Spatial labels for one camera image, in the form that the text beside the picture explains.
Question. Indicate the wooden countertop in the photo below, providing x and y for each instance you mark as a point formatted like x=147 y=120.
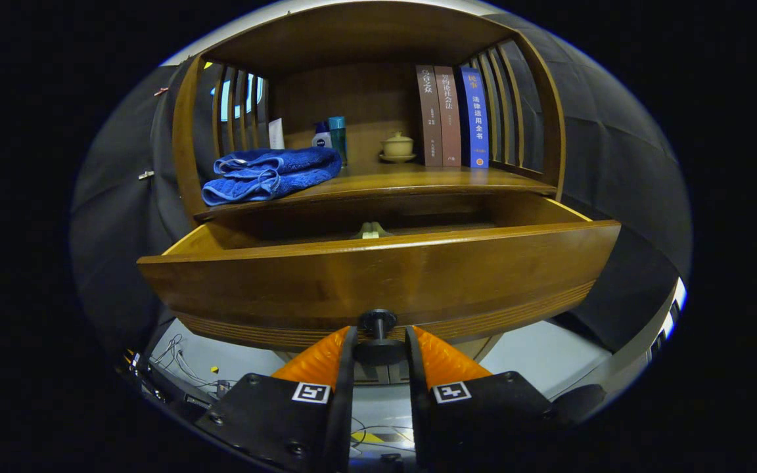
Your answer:
x=405 y=179

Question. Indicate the blue book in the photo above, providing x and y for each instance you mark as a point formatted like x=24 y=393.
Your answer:
x=476 y=118

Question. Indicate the black drawer knob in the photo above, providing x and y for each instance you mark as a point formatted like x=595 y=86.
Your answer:
x=378 y=328

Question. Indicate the green scrub brush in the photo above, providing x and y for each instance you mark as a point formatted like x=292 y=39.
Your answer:
x=370 y=230

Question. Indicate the wooden drawer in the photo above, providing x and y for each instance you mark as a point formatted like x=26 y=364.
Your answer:
x=378 y=282

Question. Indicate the teal bottle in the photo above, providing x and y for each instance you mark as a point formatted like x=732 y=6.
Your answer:
x=338 y=135

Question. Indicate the dark brown book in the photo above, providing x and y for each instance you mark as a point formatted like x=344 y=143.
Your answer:
x=428 y=118

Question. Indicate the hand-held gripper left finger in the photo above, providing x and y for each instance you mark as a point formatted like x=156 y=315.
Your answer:
x=345 y=420

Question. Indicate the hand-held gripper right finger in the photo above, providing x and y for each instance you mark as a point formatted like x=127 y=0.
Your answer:
x=418 y=420

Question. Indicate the wooden cabinet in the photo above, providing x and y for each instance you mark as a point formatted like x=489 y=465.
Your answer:
x=352 y=98

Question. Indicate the white bottle with blue cap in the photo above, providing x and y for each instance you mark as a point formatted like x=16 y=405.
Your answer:
x=321 y=138

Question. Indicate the reddish brown book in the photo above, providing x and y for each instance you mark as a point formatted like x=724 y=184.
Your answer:
x=448 y=118

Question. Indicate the beige lidded teacup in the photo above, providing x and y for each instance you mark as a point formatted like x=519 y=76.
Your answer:
x=397 y=146

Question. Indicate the blue folded towel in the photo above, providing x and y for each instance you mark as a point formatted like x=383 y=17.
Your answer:
x=273 y=174

